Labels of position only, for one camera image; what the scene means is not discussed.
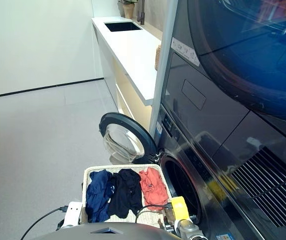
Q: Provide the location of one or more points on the orange red garment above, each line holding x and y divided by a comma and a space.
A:
154, 187

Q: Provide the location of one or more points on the black garment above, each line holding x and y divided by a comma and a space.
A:
126, 192

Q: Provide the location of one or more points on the navy blue garment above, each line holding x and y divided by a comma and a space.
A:
97, 195

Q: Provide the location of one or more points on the blue washing machine label sticker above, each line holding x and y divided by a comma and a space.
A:
223, 237

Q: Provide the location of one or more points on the round washing machine door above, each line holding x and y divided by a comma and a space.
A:
130, 135

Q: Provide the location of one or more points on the pale woven laundry basket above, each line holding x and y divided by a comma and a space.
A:
87, 175

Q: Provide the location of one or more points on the small woven storage basket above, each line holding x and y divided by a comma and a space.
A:
158, 58

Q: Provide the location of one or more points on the silver robot torso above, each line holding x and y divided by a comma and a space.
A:
102, 232

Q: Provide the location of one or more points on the blue side panel sticker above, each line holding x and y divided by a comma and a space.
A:
158, 129

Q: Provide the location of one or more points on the dark grey stacked dryer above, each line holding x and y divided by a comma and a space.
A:
232, 87

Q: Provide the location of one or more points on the white dryer label sticker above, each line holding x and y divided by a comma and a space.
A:
185, 52

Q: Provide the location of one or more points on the white counter cabinet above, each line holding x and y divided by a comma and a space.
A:
132, 55

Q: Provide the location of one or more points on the black rectangular sink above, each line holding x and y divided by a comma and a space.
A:
122, 26

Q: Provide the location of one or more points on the dark metal faucet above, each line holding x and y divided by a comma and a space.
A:
141, 15

